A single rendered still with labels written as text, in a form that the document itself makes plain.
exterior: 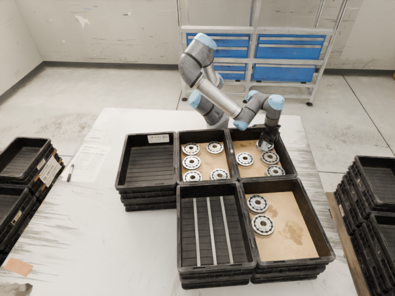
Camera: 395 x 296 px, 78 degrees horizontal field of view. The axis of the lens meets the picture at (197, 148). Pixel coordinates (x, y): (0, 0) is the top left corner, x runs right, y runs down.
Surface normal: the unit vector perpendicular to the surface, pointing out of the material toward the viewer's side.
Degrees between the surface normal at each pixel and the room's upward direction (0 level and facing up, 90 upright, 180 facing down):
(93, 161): 0
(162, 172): 0
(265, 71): 90
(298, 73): 90
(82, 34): 90
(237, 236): 0
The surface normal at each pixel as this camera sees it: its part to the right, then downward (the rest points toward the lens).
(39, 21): -0.11, 0.70
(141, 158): -0.02, -0.72
